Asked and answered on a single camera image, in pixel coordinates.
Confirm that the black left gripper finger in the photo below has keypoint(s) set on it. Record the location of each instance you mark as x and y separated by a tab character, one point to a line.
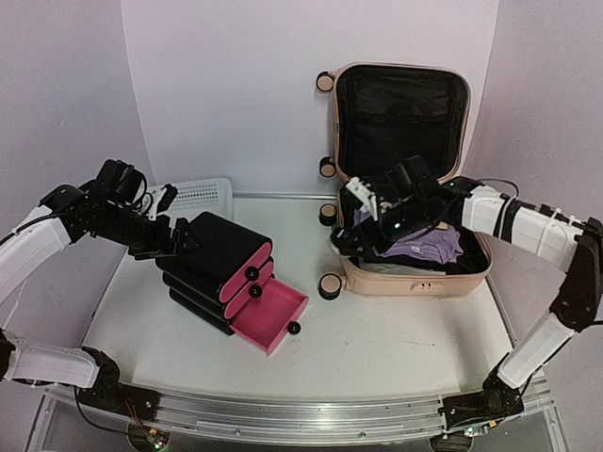
185	239
141	256

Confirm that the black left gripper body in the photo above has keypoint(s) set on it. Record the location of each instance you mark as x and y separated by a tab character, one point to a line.
117	227

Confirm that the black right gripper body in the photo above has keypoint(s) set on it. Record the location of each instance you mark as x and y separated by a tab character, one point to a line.
412	217

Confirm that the beige hard-shell suitcase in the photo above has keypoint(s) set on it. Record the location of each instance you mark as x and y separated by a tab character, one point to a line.
398	142

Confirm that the white perforated plastic basket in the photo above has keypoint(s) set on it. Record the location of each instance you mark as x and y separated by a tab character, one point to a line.
193	198

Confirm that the purple shirt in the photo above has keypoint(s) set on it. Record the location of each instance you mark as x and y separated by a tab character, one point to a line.
440	246

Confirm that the black pink drawer organizer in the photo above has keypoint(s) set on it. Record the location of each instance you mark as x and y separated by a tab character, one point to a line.
230	283

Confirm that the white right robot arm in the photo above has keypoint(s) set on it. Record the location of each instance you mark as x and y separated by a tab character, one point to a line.
559	243

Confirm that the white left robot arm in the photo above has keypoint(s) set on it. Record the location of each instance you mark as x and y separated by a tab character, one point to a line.
59	221

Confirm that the black folded garment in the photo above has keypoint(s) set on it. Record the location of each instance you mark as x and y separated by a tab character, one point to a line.
401	260

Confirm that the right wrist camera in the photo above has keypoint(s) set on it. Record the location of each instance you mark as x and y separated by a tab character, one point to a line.
366	199

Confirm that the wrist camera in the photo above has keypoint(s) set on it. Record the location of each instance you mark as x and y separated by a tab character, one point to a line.
366	199
161	199

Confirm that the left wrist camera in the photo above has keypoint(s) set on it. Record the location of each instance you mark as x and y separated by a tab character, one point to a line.
161	199

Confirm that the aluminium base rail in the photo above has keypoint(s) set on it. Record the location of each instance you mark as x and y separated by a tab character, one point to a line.
316	423

